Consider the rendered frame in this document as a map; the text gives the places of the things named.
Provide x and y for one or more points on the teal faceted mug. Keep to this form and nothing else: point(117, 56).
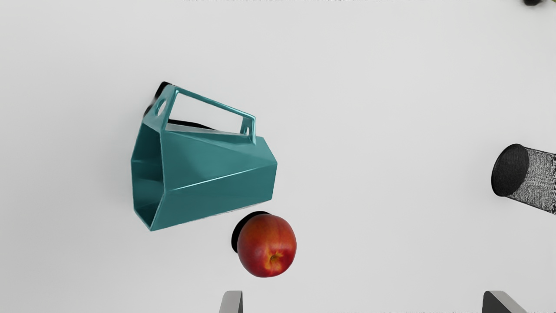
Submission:
point(208, 178)

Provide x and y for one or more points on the black mesh pen holder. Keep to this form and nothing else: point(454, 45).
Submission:
point(525, 176)

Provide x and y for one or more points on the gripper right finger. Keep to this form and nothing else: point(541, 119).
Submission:
point(499, 304)

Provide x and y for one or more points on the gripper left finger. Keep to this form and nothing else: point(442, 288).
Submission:
point(231, 303)

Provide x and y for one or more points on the dark green round object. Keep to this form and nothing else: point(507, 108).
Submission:
point(533, 2)

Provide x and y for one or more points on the red peach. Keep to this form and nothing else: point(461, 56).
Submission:
point(266, 245)

